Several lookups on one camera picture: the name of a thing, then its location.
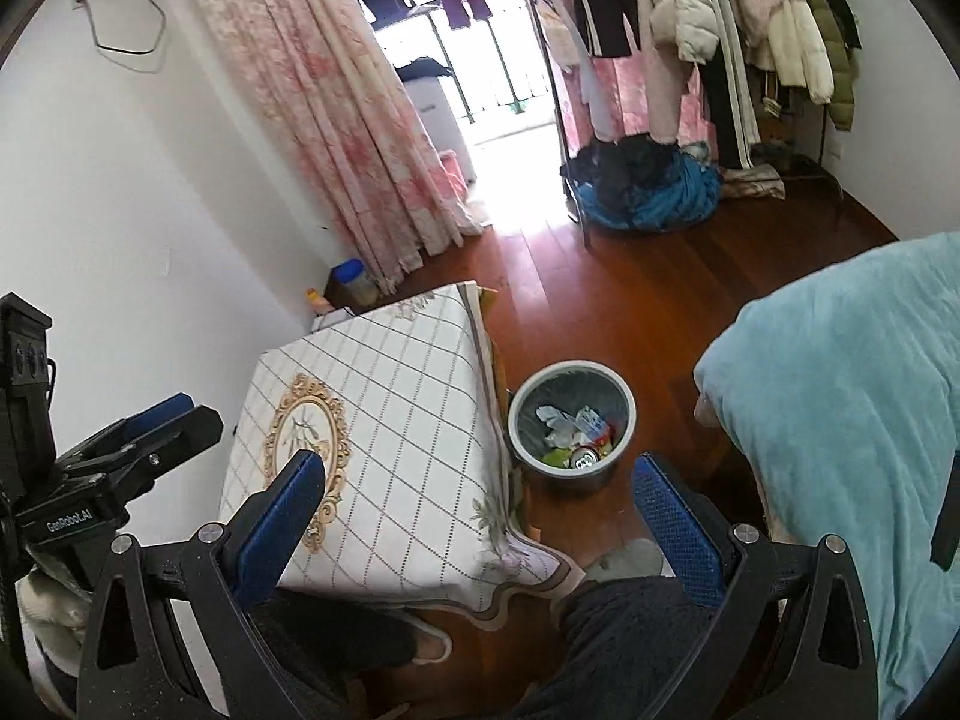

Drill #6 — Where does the black wall cable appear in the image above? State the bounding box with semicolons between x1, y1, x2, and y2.
70;0;170;59

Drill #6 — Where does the blue lid plastic jar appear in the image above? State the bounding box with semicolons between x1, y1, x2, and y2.
331;259;379;310

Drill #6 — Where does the green packet in bin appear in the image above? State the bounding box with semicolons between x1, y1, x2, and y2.
540;447;573;468

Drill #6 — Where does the grey slipper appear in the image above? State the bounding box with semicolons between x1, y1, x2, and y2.
584;538;674;583

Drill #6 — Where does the orange cap bottle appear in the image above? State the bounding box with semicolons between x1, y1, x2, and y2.
304;288;334;317

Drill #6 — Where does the white torn cardboard box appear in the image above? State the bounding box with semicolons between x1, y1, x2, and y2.
535;405;605;449

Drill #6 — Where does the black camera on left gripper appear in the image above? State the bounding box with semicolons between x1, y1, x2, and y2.
2;293;55;507

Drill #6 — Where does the white patterned tablecloth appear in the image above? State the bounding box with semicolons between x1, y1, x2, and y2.
220;281;584;631

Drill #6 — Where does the red cola can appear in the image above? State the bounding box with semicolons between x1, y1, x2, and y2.
569;445;602;470

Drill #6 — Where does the pink floral curtain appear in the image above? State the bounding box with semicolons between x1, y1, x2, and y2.
195;0;482;294

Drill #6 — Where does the hanging clothes rack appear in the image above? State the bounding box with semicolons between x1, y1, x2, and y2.
337;0;864;249

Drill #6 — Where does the blue clothes pile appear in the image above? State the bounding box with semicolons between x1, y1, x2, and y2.
562;135;721;234

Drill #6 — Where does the light blue blanket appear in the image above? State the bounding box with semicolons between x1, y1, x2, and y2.
693;232;958;718

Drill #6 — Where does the white round trash bin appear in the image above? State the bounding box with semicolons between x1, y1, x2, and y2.
506;359;638;493

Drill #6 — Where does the person dark trouser leg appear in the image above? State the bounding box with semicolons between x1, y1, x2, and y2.
251;575;715;718

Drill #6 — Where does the red blue milk carton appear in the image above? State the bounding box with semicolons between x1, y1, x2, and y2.
583;419;613;458

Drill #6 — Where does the white appliance on balcony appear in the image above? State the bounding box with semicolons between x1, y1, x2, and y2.
397;57;477;185

